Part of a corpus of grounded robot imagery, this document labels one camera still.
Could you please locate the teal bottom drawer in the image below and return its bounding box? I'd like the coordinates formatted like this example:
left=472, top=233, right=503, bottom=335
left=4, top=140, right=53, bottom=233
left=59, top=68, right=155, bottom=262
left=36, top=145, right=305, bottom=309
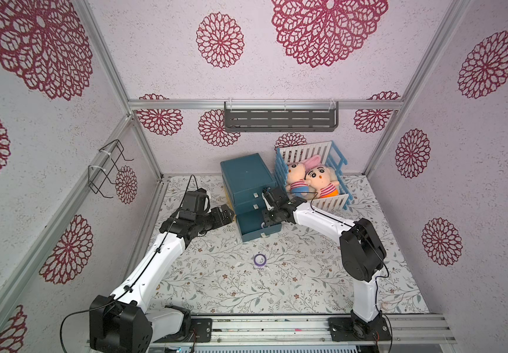
left=236, top=210, right=282, bottom=243

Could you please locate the teal three-drawer cabinet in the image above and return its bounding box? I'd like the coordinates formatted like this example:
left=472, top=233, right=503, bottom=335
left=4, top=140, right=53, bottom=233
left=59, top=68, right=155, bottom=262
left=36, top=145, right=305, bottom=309
left=219, top=153, right=283, bottom=243

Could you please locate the purple tape roll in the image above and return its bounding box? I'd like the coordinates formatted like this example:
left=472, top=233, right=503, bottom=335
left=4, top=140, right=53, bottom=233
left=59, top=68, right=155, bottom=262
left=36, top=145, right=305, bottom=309
left=253, top=253, right=267, bottom=268

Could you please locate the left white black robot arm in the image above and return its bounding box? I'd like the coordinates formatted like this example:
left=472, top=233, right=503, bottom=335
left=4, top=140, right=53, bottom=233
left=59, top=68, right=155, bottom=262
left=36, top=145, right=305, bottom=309
left=89, top=188, right=234, bottom=352

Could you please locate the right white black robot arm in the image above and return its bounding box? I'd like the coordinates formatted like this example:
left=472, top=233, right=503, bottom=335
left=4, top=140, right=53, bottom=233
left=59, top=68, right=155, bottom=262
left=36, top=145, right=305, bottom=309
left=262, top=188, right=393, bottom=344

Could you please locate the plush doll blue striped shirt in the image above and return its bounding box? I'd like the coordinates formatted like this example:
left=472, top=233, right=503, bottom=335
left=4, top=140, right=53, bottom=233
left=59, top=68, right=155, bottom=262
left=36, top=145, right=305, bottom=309
left=286, top=162, right=310, bottom=199

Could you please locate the plush doll orange striped shirt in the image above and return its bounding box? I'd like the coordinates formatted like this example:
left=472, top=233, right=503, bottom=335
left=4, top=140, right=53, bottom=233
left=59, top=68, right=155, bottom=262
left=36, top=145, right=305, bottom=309
left=304, top=155, right=340, bottom=199

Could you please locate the blue white toy crib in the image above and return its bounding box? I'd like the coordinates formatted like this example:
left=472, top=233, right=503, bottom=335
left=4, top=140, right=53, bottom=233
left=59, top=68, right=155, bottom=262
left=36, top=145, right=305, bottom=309
left=275, top=141, right=354, bottom=211

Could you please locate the grey wall shelf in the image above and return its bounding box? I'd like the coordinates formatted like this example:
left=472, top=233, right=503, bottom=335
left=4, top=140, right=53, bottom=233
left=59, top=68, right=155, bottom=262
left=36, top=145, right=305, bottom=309
left=223, top=101, right=339, bottom=132

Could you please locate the black wire wall rack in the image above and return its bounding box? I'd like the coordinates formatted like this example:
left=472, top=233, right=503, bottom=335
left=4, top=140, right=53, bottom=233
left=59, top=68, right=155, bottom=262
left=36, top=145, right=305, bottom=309
left=87, top=139, right=134, bottom=199

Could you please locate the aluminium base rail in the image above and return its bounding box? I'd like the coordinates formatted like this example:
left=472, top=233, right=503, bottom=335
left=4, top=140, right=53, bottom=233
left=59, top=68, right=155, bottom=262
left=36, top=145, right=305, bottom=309
left=147, top=314, right=456, bottom=347

